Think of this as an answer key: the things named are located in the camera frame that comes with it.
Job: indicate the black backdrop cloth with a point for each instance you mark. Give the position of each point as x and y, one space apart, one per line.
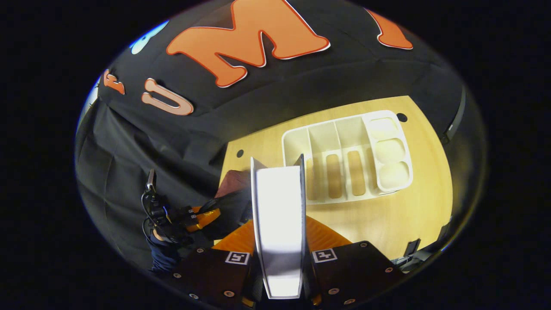
193 129

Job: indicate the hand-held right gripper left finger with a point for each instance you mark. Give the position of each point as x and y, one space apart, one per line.
211 275

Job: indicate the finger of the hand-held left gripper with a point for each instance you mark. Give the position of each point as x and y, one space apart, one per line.
206 217

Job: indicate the white plastic bookshelf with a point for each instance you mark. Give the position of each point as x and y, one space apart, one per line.
344 181

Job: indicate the white cover portrait book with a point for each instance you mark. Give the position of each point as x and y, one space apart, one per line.
280 224

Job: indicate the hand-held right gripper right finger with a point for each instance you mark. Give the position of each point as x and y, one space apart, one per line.
353 271

